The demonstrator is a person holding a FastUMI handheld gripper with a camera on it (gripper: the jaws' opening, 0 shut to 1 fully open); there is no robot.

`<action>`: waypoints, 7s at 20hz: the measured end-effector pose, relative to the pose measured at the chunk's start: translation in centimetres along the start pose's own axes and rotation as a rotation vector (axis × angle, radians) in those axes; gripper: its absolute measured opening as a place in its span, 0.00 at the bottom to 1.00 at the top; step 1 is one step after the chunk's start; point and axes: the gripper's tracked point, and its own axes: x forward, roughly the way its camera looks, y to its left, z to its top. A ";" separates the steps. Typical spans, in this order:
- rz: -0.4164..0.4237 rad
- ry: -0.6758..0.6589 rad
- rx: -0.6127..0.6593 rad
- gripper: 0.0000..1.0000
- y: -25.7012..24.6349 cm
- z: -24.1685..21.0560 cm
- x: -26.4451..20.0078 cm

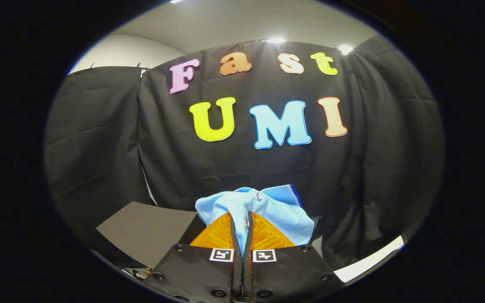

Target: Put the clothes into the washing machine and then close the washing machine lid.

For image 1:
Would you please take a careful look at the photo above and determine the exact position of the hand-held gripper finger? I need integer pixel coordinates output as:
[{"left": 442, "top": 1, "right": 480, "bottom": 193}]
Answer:
[
  {"left": 242, "top": 212, "right": 346, "bottom": 303},
  {"left": 144, "top": 212, "right": 243, "bottom": 303}
]

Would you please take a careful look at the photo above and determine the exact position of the light blue polo shirt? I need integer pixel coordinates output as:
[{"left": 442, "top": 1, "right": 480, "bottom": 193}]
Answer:
[{"left": 195, "top": 184, "right": 315, "bottom": 257}]

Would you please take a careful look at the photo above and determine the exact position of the grey cabinet with dark top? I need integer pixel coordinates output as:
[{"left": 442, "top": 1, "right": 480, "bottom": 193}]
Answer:
[{"left": 96, "top": 201, "right": 203, "bottom": 270}]

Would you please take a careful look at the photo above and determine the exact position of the black backdrop cloth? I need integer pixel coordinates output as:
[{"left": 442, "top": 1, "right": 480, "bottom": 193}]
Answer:
[{"left": 44, "top": 35, "right": 445, "bottom": 270}]

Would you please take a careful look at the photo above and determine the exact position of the white board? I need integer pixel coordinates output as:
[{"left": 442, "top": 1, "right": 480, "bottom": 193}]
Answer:
[{"left": 334, "top": 235, "right": 405, "bottom": 283}]

